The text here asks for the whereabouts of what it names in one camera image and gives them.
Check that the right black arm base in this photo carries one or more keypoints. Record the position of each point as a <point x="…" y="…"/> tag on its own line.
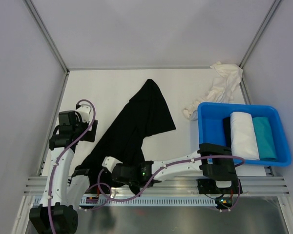
<point x="211" y="187"/>

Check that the aluminium frame post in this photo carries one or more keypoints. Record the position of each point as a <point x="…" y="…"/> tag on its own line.
<point x="45" y="33"/>
<point x="260" y="31"/>

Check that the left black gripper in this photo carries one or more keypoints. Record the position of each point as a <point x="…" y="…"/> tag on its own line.
<point x="89" y="136"/>

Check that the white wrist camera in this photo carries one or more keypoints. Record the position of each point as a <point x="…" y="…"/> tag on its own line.
<point x="84" y="112"/>
<point x="109" y="163"/>

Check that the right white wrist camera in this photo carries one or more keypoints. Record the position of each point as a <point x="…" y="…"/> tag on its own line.
<point x="109" y="163"/>

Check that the slotted white cable duct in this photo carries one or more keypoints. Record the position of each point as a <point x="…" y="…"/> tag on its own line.
<point x="86" y="201"/>

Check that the left aluminium frame post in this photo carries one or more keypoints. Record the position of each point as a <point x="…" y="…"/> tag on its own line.
<point x="45" y="33"/>

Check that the black t-shirt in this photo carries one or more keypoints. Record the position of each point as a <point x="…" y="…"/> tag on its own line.
<point x="227" y="131"/>
<point x="145" y="114"/>

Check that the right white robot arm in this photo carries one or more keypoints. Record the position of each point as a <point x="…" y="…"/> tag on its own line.
<point x="214" y="161"/>

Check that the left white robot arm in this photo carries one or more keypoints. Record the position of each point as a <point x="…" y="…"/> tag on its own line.
<point x="57" y="212"/>

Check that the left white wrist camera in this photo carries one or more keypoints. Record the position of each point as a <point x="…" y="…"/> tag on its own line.
<point x="84" y="112"/>

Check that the rolled teal t-shirt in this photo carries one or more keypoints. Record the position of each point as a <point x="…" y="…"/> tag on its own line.
<point x="264" y="139"/>

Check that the crumpled cream t-shirt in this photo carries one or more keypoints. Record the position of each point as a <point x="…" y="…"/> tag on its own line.
<point x="221" y="91"/>

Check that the rolled black t-shirt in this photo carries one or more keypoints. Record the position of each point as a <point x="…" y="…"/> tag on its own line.
<point x="227" y="131"/>

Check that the right aluminium frame post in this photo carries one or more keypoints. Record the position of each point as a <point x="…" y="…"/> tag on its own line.
<point x="260" y="31"/>

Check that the blue plastic bin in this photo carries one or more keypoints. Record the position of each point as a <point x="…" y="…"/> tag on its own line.
<point x="210" y="116"/>

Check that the rolled white t-shirt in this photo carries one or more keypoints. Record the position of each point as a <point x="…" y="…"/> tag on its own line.
<point x="243" y="139"/>

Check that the aluminium mounting rail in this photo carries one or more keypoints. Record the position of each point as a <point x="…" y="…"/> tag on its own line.
<point x="188" y="186"/>

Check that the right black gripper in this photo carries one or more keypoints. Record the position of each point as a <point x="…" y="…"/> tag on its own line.
<point x="126" y="165"/>

